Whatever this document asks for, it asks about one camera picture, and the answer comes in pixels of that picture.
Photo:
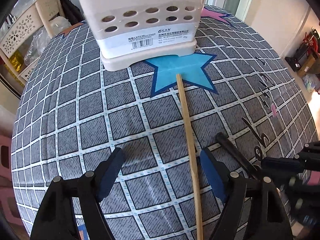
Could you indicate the grey checkered tablecloth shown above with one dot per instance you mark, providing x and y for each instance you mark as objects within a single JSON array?
[{"x": 73, "y": 114}]

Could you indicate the small pink sticker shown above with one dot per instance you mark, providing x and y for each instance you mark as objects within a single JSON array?
[{"x": 273, "y": 109}]

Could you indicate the orange star sticker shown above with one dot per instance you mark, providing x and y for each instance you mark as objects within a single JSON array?
[{"x": 66, "y": 32}]

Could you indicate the pink plastic stool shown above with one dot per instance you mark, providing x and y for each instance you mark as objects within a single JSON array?
[{"x": 8, "y": 202}]

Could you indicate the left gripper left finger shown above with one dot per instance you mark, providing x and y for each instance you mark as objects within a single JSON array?
[{"x": 55, "y": 218}]

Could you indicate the wooden chopstick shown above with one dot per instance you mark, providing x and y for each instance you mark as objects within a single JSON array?
[{"x": 192, "y": 157}]

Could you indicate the blue star sticker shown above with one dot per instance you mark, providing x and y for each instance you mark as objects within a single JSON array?
[{"x": 191, "y": 68}]

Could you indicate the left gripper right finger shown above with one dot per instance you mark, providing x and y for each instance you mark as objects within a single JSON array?
[{"x": 267, "y": 217}]

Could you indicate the beige plastic utensil holder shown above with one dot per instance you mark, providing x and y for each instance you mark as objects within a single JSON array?
[{"x": 129, "y": 31}]

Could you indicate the white perforated storage rack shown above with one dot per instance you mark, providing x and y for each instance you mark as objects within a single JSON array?
[{"x": 40, "y": 14}]

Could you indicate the pink star sticker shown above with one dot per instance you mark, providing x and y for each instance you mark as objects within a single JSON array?
[{"x": 221, "y": 17}]

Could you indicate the yellow oil bottle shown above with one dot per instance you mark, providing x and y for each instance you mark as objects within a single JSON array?
[{"x": 17, "y": 60}]

